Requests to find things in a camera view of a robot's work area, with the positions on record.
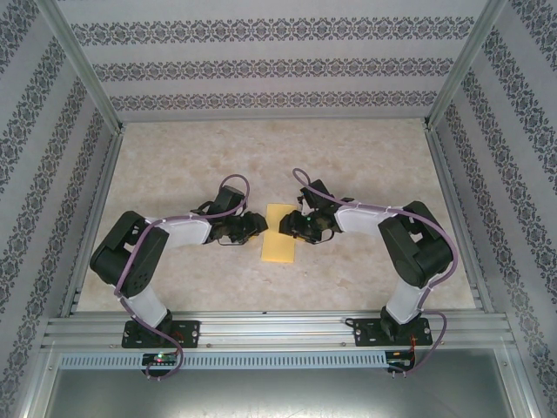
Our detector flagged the yellow paper sheet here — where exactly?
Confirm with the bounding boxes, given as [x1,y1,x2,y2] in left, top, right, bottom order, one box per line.
[260,203,298,264]

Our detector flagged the circuit board with green light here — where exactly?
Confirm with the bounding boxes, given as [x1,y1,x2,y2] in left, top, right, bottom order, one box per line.
[141,352,180,367]

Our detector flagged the grey metal panel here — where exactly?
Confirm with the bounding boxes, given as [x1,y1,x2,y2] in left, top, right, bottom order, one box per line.
[45,368,523,418]

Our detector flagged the small circuit board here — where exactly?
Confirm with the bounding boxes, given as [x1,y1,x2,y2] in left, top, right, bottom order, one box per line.
[386,350,417,372]

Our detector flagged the thin black right gripper cable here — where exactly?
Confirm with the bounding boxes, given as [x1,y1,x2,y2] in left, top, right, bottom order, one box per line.
[304,229,335,246]

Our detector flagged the aluminium mounting rail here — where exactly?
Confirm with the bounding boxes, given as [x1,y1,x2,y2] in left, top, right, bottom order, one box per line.
[41,309,513,350]

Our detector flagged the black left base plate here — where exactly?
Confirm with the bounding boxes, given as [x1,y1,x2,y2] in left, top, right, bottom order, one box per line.
[120,320,202,350]

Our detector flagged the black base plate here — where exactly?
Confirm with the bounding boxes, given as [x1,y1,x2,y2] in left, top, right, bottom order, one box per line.
[120,320,202,350]
[351,317,433,348]

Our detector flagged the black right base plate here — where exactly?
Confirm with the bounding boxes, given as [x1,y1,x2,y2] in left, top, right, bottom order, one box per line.
[351,317,433,348]

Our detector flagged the slotted grey cable duct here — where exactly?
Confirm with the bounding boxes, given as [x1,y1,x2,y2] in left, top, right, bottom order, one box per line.
[58,350,389,371]

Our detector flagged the aluminium side rail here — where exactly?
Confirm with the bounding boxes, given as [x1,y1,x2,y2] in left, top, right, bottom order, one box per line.
[59,124,127,317]
[422,121,497,314]

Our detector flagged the aluminium frame post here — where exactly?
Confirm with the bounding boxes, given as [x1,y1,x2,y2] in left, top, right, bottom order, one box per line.
[41,0,127,134]
[422,0,510,131]

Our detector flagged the aluminium frame beam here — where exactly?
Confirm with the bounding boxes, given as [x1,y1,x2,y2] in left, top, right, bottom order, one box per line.
[17,343,60,418]
[495,343,545,418]

